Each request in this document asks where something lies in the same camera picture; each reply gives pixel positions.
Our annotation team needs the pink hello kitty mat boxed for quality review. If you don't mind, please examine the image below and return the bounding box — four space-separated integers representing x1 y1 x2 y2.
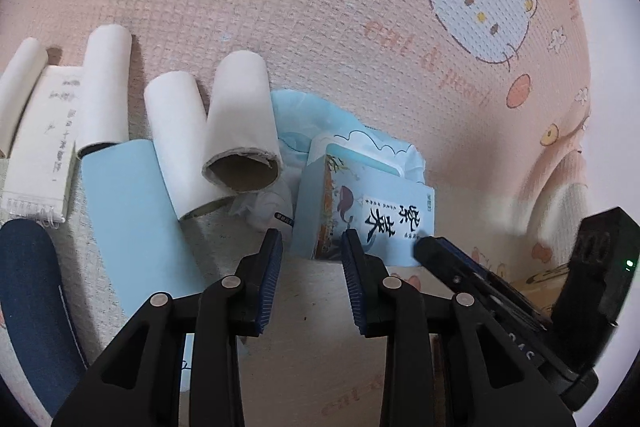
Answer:
0 0 640 427

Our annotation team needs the white stitched booklet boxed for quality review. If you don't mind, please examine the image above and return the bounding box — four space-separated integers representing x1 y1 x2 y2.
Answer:
1 66 82 225

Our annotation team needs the thin white paper roll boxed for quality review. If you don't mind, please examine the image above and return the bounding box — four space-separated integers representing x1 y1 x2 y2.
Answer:
0 37 49 158

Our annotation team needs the light blue case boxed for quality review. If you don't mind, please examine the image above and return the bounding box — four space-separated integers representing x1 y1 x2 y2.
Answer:
80 138 207 373

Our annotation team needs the baby wipes pack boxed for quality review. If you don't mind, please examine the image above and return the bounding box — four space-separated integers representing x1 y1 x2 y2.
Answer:
230 89 426 231

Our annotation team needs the light blue tea box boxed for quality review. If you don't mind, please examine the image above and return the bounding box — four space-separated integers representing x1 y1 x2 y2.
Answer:
291 153 436 268

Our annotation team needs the navy blue glasses case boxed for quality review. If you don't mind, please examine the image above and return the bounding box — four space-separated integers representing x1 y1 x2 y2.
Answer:
1 219 87 415

